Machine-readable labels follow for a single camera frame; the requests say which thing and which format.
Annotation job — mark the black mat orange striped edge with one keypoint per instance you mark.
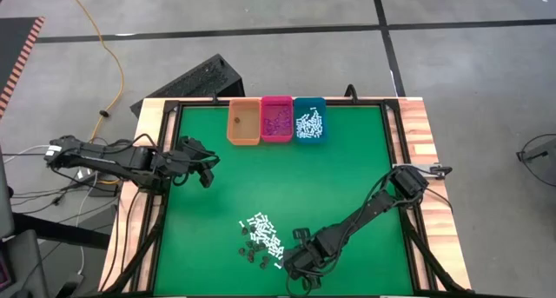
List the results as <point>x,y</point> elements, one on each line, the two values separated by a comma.
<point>13,46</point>

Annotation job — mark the wooden table side board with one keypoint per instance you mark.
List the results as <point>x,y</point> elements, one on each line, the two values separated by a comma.
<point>443,228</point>
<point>123,228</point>

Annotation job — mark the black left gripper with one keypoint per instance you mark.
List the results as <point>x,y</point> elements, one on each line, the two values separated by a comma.
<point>193,159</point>

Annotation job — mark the black perforated metal case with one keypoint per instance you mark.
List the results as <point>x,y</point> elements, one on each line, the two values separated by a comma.
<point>195,78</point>

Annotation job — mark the orange plastic bin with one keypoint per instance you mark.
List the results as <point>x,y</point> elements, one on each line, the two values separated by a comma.
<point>245,130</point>

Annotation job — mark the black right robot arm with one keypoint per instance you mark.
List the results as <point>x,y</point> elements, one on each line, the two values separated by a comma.
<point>369,207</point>

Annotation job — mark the black floor bar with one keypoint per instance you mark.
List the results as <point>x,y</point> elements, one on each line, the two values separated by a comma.
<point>61,230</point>

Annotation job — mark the grey metal post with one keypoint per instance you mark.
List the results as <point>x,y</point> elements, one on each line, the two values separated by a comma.
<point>5,194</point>

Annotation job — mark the black table frame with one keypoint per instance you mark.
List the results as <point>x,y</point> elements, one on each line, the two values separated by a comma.
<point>369,102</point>

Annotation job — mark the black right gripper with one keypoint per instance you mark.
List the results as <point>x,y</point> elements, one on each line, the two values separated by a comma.
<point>310,254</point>

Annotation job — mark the pink plastic bin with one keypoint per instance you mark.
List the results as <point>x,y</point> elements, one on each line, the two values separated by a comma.
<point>276,101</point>

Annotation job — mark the blue plastic bin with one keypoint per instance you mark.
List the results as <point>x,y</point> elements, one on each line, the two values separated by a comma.
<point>309,103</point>

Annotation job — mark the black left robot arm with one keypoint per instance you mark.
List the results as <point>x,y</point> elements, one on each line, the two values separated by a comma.
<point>113,159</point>

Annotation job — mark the green table mat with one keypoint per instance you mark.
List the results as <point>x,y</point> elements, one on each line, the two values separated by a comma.
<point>369,263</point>

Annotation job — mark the black frame hook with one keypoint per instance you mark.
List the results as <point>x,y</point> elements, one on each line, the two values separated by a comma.
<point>351,91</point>

